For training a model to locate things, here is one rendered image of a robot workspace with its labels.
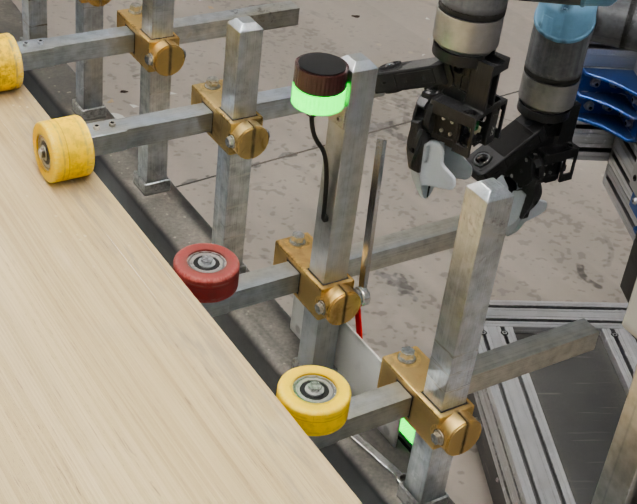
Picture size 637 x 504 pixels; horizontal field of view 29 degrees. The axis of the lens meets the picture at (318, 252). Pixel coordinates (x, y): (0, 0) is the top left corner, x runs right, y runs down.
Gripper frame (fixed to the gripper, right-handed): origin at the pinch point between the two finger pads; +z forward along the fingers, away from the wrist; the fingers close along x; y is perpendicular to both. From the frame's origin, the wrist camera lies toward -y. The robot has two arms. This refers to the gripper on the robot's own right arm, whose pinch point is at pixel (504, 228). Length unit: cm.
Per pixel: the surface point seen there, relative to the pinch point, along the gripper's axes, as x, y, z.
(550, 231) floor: 84, 103, 83
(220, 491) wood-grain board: -33, -64, -7
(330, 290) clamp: -6.8, -34.1, -4.1
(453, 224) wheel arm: -0.2, -9.9, -3.4
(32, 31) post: 94, -34, 8
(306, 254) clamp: 0.6, -33.2, -4.5
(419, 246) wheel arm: -1.5, -16.4, -2.4
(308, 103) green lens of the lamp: -6, -40, -31
